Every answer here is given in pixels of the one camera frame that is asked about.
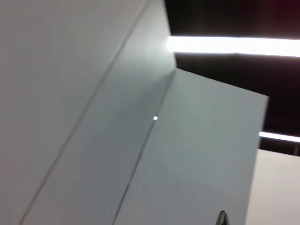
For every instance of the ceiling light strip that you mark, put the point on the ceiling light strip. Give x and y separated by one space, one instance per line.
281 136
234 45

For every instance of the silver ballpoint pen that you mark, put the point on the silver ballpoint pen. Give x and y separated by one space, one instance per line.
222 219

